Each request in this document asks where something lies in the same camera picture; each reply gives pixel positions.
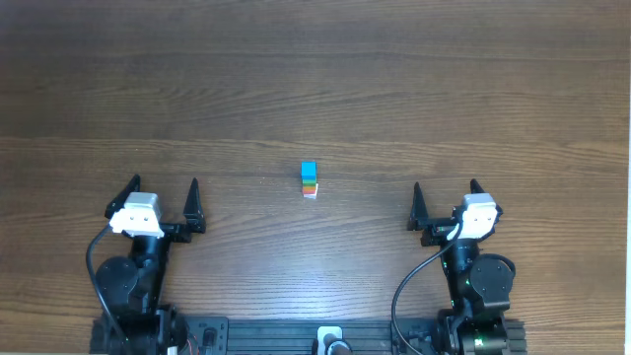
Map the mounting rail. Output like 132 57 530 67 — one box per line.
91 316 527 355

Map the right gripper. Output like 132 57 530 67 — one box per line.
406 177 505 249

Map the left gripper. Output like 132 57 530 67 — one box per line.
104 173 208 245

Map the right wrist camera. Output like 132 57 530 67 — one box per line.
446 192 498 242

